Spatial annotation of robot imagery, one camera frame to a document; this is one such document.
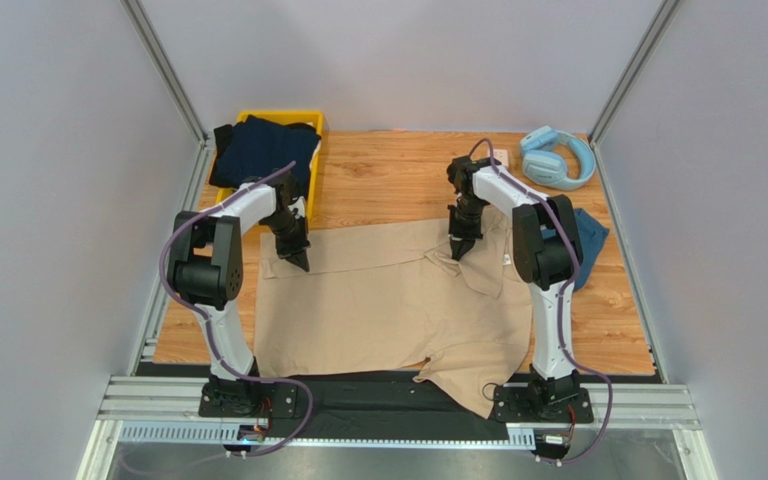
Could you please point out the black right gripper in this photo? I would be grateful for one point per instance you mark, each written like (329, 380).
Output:
(463, 235)

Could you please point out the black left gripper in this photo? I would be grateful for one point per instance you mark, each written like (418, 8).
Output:
(296, 251)

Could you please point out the beige t-shirt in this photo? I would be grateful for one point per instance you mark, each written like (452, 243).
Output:
(382, 297)

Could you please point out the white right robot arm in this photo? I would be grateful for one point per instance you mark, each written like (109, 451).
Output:
(546, 254)

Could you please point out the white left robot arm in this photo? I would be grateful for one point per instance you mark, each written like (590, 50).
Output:
(202, 266)

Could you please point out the small pink cube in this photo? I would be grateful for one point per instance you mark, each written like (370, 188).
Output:
(501, 158)

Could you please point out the light blue headphones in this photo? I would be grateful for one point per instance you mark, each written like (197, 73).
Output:
(544, 167)

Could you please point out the navy blue t-shirt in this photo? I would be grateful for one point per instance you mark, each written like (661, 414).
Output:
(256, 147)

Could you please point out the teal folded t-shirt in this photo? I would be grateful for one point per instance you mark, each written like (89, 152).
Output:
(593, 236)

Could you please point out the yellow plastic bin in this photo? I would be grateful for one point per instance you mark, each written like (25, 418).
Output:
(314, 118)

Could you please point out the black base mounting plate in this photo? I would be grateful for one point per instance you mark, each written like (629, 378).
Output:
(389, 405)

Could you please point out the left aluminium corner post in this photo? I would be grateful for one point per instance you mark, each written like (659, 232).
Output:
(139, 18)

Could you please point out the aluminium corner post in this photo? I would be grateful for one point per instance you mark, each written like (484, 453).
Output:
(655, 30)
(139, 18)

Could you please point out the right aluminium corner post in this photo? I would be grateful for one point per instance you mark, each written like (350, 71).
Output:
(655, 30)

